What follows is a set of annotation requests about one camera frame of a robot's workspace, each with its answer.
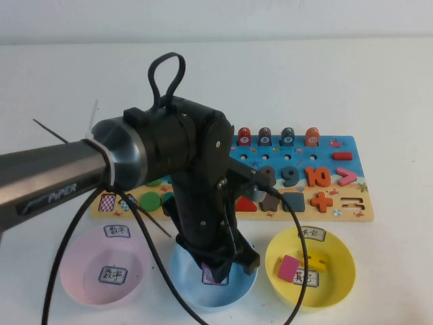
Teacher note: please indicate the green wooden number three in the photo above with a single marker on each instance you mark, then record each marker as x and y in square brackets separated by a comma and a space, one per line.
[154, 183]

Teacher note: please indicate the paper label inside pink bowl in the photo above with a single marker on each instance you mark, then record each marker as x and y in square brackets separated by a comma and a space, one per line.
[112, 275]

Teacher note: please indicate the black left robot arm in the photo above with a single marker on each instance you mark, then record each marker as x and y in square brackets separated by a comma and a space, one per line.
[50, 162]

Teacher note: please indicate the pink greater-than sign block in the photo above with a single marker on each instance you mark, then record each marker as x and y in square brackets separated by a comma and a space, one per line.
[352, 176]

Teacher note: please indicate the slate fish peg number nine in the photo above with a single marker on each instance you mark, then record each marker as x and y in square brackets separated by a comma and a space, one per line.
[287, 137]

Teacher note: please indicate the brown fish peg number eight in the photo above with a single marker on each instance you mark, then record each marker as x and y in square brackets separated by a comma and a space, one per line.
[265, 137]

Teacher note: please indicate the slate wooden number nine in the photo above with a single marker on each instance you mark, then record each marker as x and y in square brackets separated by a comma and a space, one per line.
[295, 176]

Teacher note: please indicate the orange fish peg number ten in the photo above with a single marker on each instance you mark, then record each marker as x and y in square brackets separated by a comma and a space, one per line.
[312, 137]

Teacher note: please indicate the paper label inside yellow bowl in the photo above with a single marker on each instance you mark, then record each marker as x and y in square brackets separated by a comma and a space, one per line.
[312, 279]

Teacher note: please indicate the green circle block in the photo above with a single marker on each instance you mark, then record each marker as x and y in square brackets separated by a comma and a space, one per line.
[150, 201]

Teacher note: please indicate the brown star block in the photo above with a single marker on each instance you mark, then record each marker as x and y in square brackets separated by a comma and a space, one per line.
[270, 204]

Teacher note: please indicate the red triangle block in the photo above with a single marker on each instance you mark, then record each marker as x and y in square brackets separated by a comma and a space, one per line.
[245, 206]

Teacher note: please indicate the brown wooden number eight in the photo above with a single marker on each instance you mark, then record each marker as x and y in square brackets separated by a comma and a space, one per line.
[272, 177]

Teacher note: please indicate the orange plus sign block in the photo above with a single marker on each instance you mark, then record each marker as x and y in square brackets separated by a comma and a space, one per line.
[321, 202]

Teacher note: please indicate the blue plastic bowl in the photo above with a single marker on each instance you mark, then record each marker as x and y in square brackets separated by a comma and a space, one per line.
[189, 287]

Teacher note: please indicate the pink plastic bowl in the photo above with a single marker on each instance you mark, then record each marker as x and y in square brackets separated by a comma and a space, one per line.
[81, 264]

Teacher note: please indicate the paper label on pink rim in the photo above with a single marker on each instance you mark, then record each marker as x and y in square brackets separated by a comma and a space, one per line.
[117, 231]

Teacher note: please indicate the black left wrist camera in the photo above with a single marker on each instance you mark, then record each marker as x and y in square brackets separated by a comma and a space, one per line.
[247, 176]

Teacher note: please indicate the paper label on yellow rim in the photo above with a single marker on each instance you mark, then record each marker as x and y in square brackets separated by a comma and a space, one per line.
[316, 234]

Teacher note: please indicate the orange wooden number ten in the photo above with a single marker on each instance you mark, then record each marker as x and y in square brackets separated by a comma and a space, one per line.
[309, 176]

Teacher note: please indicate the slate square block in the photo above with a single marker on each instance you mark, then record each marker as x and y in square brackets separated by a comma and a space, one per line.
[297, 201]

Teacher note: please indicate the colourful wooden puzzle board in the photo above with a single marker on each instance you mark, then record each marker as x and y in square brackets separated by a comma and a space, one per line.
[324, 159]

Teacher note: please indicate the red fish peg number seven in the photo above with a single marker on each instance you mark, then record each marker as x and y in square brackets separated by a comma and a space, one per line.
[244, 137]

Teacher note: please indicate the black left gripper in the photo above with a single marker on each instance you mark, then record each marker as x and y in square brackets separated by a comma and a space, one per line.
[203, 216]

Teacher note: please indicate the paper label inside blue bowl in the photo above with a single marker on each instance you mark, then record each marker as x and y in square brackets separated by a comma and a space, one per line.
[205, 279]

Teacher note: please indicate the red minus sign block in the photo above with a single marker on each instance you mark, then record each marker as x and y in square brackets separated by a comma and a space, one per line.
[342, 156]

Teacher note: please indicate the yellow equals sign block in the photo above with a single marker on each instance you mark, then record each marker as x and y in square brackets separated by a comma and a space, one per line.
[318, 261]

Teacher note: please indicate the pink rectangle block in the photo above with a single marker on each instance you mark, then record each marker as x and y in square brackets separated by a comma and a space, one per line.
[288, 268]

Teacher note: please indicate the yellow plastic bowl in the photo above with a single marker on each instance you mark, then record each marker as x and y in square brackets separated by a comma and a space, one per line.
[338, 271]

